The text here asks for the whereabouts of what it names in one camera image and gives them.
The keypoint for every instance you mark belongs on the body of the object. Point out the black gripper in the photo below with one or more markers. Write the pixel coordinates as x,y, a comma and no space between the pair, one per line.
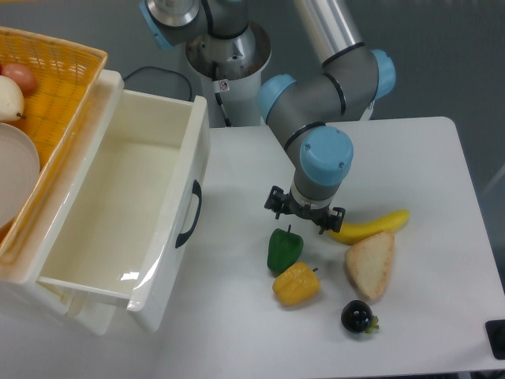
296,203

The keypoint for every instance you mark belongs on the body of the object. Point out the green bell pepper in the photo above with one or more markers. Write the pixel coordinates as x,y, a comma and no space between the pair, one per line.
284,249

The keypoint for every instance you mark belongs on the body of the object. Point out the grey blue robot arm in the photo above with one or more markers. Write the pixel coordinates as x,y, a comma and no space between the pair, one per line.
300,115

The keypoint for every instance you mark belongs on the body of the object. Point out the yellow bell pepper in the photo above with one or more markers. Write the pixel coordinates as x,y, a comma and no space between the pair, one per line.
297,284

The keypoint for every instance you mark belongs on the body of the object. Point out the triangular bread slice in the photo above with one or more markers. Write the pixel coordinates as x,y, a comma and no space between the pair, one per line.
368,264

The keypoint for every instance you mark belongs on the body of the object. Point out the yellow banana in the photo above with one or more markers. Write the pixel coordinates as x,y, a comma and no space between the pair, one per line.
351,233

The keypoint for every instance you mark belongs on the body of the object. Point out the dark purple mangosteen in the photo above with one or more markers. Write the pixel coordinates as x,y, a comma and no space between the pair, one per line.
357,317

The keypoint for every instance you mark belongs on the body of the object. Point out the white plastic drawer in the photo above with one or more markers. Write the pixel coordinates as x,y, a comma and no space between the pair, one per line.
118,241

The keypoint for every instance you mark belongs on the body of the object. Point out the black corner device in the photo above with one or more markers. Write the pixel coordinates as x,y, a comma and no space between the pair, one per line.
496,336

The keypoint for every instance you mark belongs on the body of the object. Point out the orange plastic basket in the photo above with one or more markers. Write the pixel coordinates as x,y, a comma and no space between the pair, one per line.
66,73

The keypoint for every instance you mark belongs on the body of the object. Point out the white plate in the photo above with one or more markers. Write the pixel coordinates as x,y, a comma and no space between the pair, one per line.
19,171

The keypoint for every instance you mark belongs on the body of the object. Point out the white drawer cabinet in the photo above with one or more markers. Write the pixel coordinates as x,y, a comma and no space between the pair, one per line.
29,242

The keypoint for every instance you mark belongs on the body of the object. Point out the white pear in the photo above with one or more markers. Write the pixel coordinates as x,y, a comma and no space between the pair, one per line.
12,101

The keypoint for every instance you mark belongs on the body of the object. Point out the black drawer handle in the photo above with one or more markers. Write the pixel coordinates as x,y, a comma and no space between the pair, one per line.
192,216

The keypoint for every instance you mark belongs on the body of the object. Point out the metal mounting bracket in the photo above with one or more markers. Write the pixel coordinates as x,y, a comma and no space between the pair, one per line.
368,112

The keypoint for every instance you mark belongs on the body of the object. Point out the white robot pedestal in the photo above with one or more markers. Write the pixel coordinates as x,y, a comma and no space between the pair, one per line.
236,94

